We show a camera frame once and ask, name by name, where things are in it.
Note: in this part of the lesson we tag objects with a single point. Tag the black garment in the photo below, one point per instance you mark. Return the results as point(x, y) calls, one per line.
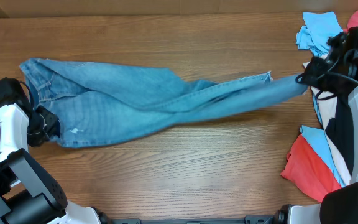
point(340, 131)

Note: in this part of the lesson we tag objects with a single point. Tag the blue denim jeans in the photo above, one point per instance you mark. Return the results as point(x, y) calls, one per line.
point(100, 104)

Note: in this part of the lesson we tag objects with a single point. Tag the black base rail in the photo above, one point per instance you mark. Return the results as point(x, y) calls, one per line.
point(248, 219)

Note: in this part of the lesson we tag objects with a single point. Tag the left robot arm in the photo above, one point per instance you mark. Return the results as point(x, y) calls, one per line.
point(28, 193)

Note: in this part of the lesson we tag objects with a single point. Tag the red shirt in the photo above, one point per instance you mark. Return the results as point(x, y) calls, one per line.
point(307, 171)

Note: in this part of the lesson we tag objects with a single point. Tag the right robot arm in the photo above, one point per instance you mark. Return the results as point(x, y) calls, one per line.
point(338, 74)

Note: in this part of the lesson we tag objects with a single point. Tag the light blue shirt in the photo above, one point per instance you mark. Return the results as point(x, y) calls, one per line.
point(318, 28)

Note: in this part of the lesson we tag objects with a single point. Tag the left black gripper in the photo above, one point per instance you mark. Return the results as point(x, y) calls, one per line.
point(51, 119)

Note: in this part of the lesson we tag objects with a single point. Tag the white cloth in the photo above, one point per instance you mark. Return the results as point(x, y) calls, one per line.
point(320, 142)

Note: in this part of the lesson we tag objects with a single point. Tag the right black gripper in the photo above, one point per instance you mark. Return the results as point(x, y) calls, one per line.
point(309, 72)

